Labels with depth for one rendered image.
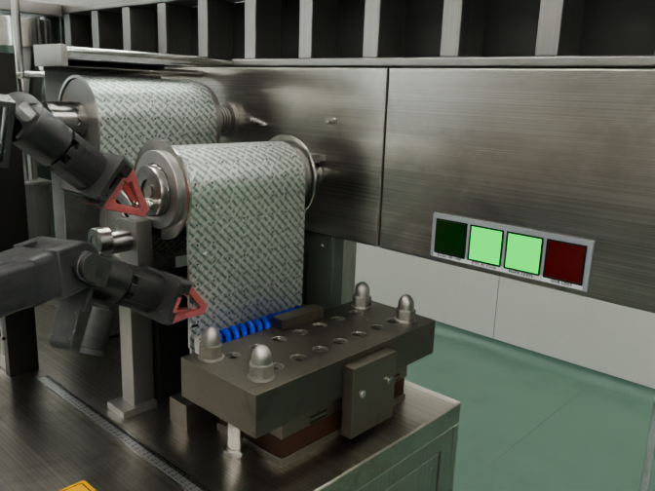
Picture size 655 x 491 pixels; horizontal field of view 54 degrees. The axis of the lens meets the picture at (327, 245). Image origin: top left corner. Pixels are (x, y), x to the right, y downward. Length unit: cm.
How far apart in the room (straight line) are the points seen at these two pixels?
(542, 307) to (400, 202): 260
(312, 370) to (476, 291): 293
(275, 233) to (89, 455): 42
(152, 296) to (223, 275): 14
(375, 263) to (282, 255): 311
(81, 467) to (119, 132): 53
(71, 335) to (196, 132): 52
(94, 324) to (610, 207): 67
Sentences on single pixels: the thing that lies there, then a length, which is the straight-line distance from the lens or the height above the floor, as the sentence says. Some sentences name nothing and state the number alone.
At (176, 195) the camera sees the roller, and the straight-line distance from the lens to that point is 92.
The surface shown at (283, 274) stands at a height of 110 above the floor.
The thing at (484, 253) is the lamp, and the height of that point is 117.
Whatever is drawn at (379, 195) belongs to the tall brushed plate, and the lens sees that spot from 108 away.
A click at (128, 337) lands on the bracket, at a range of 103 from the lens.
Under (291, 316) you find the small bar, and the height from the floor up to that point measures 105.
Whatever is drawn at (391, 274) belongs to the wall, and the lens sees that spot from 409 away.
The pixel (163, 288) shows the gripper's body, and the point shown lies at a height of 113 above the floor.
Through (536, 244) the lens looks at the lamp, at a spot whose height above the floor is 120.
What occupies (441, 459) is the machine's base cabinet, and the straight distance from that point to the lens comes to 113.
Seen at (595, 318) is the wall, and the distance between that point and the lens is 351.
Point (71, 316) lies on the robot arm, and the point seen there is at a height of 112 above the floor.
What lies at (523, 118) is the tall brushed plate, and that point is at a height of 137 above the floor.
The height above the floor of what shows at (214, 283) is 111.
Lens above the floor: 140
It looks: 14 degrees down
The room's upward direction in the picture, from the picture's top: 2 degrees clockwise
